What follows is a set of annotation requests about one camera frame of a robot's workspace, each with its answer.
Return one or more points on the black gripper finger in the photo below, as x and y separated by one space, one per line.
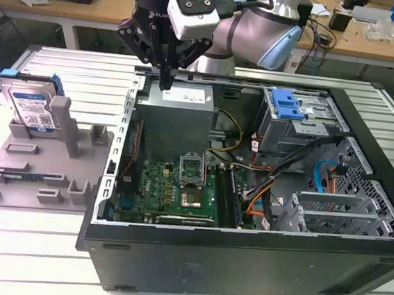
137 40
192 54

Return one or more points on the hard disk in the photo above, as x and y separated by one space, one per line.
30 103

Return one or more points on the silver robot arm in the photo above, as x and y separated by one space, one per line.
250 30

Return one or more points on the metal disk bay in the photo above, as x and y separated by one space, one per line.
334 202

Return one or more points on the wooden desk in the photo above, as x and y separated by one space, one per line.
109 10

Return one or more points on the grey power supply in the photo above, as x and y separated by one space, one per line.
171 124

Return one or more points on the metal drive cage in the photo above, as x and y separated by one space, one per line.
278 134

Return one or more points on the black speaker box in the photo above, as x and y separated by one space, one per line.
305 13

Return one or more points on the green motherboard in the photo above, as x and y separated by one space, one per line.
155 185

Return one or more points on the CPU socket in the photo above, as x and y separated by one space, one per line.
192 199

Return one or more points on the black RAM slot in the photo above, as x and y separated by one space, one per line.
220 198

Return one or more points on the small black box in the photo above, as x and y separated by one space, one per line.
340 22

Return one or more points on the RAM stick in slot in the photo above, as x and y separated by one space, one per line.
235 200

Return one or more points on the grey parts rack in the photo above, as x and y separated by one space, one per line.
42 160

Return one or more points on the black graphics card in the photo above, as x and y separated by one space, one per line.
184 221

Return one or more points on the RAM stick on rack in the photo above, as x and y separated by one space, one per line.
19 176

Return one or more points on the grey flat device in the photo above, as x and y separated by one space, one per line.
370 14

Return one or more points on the clear plastic bag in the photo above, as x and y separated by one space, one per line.
379 30

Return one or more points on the black PC case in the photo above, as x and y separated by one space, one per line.
207 260

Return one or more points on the blue plastic drive bracket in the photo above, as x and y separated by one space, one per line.
285 105

